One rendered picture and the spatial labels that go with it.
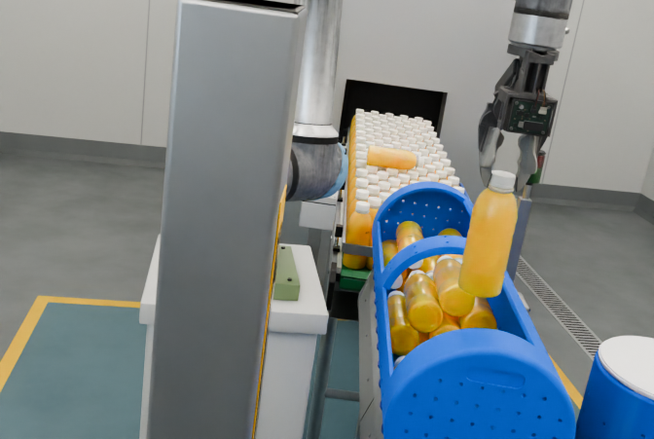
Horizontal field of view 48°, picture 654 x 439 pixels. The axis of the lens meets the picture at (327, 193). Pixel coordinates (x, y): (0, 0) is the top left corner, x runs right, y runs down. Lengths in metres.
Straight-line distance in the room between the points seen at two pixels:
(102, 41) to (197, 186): 5.64
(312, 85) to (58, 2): 4.77
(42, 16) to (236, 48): 5.73
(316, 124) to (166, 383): 1.00
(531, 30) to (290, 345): 0.67
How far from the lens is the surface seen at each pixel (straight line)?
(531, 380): 1.13
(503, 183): 1.12
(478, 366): 1.11
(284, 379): 1.36
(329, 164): 1.40
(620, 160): 6.99
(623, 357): 1.67
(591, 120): 6.76
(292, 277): 1.33
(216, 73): 0.37
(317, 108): 1.38
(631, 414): 1.59
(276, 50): 0.36
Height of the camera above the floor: 1.72
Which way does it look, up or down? 17 degrees down
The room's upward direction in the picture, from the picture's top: 8 degrees clockwise
